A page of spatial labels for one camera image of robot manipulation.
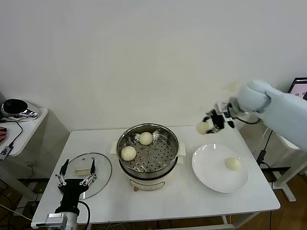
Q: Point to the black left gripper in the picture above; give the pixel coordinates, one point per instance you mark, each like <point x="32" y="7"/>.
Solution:
<point x="72" y="189"/>

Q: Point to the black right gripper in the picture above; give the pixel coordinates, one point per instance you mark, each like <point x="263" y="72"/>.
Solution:
<point x="218" y="119"/>

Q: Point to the white steamed baozi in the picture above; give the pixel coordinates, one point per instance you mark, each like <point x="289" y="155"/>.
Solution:
<point x="128" y="153"/>
<point x="145" y="138"/>
<point x="232" y="164"/>
<point x="203" y="127"/>

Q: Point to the round glass pot lid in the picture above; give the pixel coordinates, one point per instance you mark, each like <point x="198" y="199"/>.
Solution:
<point x="103" y="172"/>

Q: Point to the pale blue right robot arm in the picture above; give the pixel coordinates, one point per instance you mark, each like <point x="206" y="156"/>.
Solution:
<point x="283" y="112"/>

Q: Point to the perforated steel steamer basket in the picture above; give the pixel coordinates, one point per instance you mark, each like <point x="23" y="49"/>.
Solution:
<point x="156" y="163"/>

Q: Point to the person's hand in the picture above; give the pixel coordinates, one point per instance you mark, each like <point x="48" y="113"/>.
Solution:
<point x="2" y="134"/>

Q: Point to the round white plate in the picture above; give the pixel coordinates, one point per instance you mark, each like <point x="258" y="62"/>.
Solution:
<point x="211" y="167"/>

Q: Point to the white side table with device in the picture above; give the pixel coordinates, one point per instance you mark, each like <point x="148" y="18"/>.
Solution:
<point x="36" y="143"/>

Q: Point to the black inline power adapter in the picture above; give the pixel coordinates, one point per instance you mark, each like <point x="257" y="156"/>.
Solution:
<point x="261" y="156"/>

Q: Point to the white electric cooker pot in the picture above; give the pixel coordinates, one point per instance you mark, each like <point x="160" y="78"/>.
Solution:
<point x="146" y="184"/>

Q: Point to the small grey usb dongle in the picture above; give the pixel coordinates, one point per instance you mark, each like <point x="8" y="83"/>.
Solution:
<point x="4" y="152"/>

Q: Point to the chrome domed device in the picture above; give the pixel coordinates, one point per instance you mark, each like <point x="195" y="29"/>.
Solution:
<point x="16" y="110"/>

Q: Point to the grey open laptop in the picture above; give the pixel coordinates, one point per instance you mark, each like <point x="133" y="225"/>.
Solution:
<point x="298" y="87"/>

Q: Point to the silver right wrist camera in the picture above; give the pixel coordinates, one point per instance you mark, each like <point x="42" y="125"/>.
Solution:
<point x="225" y="111"/>

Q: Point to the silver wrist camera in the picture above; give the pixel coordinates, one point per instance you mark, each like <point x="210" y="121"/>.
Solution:
<point x="55" y="220"/>
<point x="225" y="111"/>

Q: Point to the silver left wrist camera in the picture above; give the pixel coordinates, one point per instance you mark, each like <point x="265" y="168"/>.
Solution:
<point x="55" y="220"/>

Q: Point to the white table frame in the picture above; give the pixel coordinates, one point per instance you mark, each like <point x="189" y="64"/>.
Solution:
<point x="225" y="219"/>

